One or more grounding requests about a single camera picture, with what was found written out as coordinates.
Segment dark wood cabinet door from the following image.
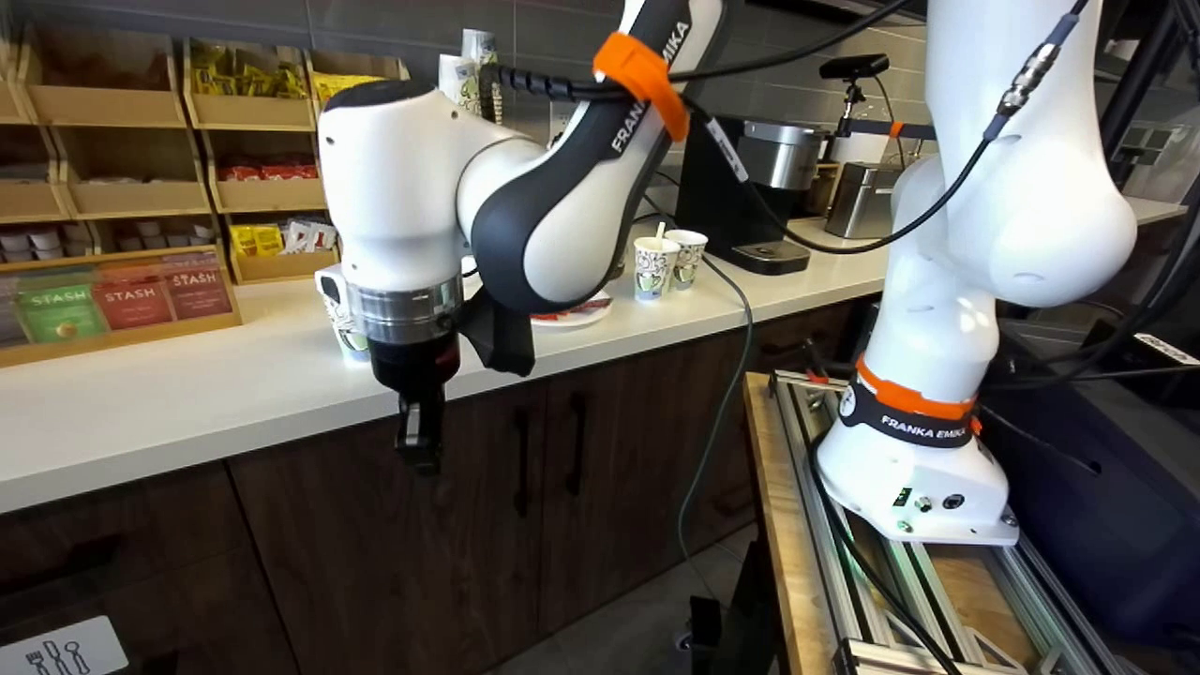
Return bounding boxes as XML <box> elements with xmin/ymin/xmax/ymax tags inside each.
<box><xmin>227</xmin><ymin>379</ymin><xmax>550</xmax><ymax>675</ymax></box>
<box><xmin>748</xmin><ymin>298</ymin><xmax>871</xmax><ymax>378</ymax></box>
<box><xmin>538</xmin><ymin>327</ymin><xmax>758</xmax><ymax>636</ymax></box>

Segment patterned paper cup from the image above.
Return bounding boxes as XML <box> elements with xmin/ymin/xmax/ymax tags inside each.
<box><xmin>313</xmin><ymin>263</ymin><xmax>372</xmax><ymax>364</ymax></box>
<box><xmin>665</xmin><ymin>229</ymin><xmax>710</xmax><ymax>291</ymax></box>

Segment heap of white packets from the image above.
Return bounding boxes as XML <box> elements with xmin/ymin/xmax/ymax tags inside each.
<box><xmin>280</xmin><ymin>217</ymin><xmax>339</xmax><ymax>255</ymax></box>

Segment white plate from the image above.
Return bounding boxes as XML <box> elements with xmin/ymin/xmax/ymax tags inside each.
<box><xmin>531</xmin><ymin>290</ymin><xmax>616</xmax><ymax>328</ymax></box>

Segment heap of yellow packets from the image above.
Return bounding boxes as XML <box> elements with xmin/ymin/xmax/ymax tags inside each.
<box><xmin>313</xmin><ymin>71</ymin><xmax>383</xmax><ymax>106</ymax></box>
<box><xmin>190</xmin><ymin>43</ymin><xmax>310</xmax><ymax>100</ymax></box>
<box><xmin>229</xmin><ymin>223</ymin><xmax>285</xmax><ymax>258</ymax></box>

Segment dark red tea box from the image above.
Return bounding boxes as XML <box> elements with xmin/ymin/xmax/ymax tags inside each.
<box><xmin>160</xmin><ymin>257</ymin><xmax>234</xmax><ymax>322</ymax></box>

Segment heap of red packets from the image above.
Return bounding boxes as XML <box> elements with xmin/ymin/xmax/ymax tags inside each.
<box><xmin>217</xmin><ymin>159</ymin><xmax>321</xmax><ymax>183</ymax></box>

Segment paper cup with stir stick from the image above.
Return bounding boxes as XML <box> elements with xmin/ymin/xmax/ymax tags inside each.
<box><xmin>633</xmin><ymin>221</ymin><xmax>681</xmax><ymax>303</ymax></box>

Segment wooden tea box display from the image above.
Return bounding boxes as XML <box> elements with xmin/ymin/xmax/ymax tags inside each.
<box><xmin>0</xmin><ymin>247</ymin><xmax>244</xmax><ymax>368</ymax></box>

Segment stack of paper cups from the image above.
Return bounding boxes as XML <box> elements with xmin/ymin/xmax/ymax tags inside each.
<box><xmin>437</xmin><ymin>27</ymin><xmax>504</xmax><ymax>126</ymax></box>

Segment dark wood drawer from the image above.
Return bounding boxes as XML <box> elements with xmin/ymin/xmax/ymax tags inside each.
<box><xmin>0</xmin><ymin>462</ymin><xmax>299</xmax><ymax>675</ymax></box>

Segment black coffee machine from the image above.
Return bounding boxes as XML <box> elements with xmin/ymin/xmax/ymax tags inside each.
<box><xmin>674</xmin><ymin>116</ymin><xmax>833</xmax><ymax>277</ymax></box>

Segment green tea box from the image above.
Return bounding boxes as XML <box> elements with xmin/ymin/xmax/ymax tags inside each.
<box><xmin>13</xmin><ymin>280</ymin><xmax>111</xmax><ymax>345</ymax></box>

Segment wooden condiment organizer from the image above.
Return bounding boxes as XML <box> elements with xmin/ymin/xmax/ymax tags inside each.
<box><xmin>0</xmin><ymin>26</ymin><xmax>412</xmax><ymax>286</ymax></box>

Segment row of creamer cups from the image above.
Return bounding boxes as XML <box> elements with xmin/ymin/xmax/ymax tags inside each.
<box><xmin>0</xmin><ymin>218</ymin><xmax>218</xmax><ymax>264</ymax></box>

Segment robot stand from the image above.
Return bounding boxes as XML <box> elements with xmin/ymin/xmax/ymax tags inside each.
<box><xmin>744</xmin><ymin>368</ymin><xmax>1131</xmax><ymax>675</ymax></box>

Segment white cutlery label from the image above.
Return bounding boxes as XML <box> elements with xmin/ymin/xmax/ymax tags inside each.
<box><xmin>0</xmin><ymin>615</ymin><xmax>129</xmax><ymax>675</ymax></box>

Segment silver napkin dispenser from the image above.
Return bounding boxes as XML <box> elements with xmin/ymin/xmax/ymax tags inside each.
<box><xmin>824</xmin><ymin>161</ymin><xmax>907</xmax><ymax>241</ymax></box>

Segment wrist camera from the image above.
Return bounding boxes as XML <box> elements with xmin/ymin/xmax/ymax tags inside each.
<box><xmin>457</xmin><ymin>285</ymin><xmax>537</xmax><ymax>378</ymax></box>

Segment black door handle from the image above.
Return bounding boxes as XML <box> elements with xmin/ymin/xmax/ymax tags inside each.
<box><xmin>512</xmin><ymin>404</ymin><xmax>533</xmax><ymax>519</ymax></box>
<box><xmin>564</xmin><ymin>391</ymin><xmax>589</xmax><ymax>499</ymax></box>

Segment green cable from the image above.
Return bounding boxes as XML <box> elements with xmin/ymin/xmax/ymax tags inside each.
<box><xmin>674</xmin><ymin>253</ymin><xmax>757</xmax><ymax>603</ymax></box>

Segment camera on mount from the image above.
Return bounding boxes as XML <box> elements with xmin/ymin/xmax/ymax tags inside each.
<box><xmin>818</xmin><ymin>52</ymin><xmax>893</xmax><ymax>142</ymax></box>

